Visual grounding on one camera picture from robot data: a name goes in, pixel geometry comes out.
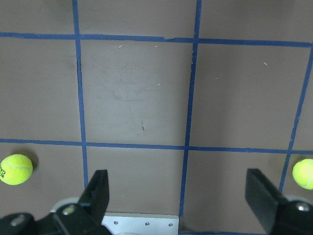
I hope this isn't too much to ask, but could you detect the yellow tennis ball far right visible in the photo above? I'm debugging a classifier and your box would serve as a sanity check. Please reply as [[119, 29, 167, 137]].
[[0, 154, 33, 186]]

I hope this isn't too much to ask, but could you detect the yellow tennis ball far left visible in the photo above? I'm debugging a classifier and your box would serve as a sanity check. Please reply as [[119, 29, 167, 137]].
[[292, 159, 313, 190]]

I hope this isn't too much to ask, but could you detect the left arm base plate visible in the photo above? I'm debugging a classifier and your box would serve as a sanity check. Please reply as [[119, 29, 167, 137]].
[[50, 197, 180, 235]]

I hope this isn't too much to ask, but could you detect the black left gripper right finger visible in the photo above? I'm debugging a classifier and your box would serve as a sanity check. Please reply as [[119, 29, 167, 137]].
[[245, 168, 313, 235]]

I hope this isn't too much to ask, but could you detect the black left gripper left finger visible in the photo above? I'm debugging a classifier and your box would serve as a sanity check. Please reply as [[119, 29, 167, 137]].
[[55, 170, 109, 235]]

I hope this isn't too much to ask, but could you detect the yellow tennis ball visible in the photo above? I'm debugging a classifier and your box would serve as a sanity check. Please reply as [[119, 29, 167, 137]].
[[0, 154, 33, 186], [292, 159, 313, 190]]

